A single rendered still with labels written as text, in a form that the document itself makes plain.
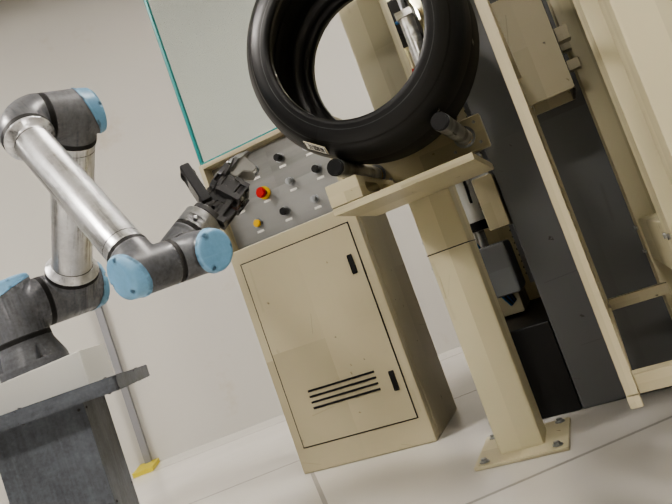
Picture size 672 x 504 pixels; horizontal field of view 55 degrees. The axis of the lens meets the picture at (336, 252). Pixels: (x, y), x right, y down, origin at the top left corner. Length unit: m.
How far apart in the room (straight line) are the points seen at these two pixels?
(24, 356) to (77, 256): 0.30
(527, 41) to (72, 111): 1.17
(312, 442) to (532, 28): 1.62
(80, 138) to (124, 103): 2.93
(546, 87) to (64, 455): 1.60
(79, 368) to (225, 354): 2.50
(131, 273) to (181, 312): 3.10
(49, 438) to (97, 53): 3.31
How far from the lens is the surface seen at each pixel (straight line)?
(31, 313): 2.00
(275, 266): 2.45
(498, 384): 1.94
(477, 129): 1.87
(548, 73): 1.83
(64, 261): 1.96
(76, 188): 1.42
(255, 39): 1.71
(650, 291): 1.86
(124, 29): 4.84
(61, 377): 1.88
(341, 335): 2.38
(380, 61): 1.99
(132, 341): 4.36
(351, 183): 1.58
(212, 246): 1.30
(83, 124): 1.70
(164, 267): 1.26
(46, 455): 1.93
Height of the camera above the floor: 0.59
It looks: 4 degrees up
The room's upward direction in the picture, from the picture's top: 20 degrees counter-clockwise
